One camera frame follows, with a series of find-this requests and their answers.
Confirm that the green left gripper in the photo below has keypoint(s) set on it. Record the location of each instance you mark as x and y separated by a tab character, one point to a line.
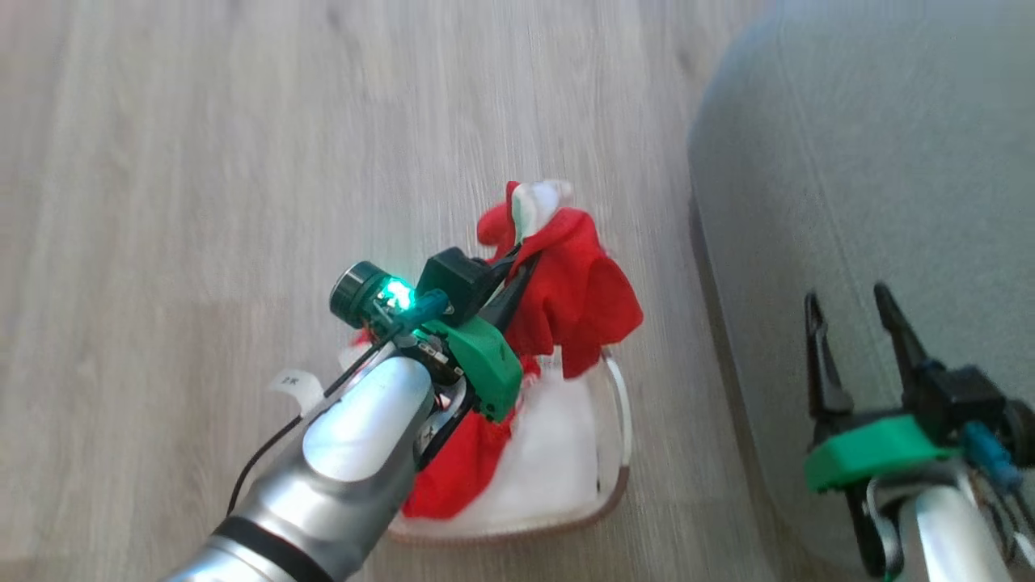
485	364

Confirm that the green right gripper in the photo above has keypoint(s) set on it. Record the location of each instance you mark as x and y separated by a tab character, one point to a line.
873	453

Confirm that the red garment with white trim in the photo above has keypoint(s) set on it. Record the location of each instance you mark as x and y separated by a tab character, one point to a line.
582	291

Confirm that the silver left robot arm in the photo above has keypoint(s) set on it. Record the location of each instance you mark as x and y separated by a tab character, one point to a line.
356	453

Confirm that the translucent white laundry basket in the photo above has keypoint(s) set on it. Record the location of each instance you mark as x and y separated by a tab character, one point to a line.
610	485

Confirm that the white cloth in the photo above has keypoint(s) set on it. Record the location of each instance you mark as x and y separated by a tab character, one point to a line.
558	453

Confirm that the white paper tag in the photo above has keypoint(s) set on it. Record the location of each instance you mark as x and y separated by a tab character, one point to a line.
295	388

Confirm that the black left wrist camera unit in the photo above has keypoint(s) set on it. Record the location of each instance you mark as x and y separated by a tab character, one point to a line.
453	279

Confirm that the black wrist camera unit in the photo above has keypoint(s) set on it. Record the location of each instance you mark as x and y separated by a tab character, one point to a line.
958	400
453	279

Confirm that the black right wrist camera unit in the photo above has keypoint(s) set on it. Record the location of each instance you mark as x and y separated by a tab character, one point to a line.
958	400

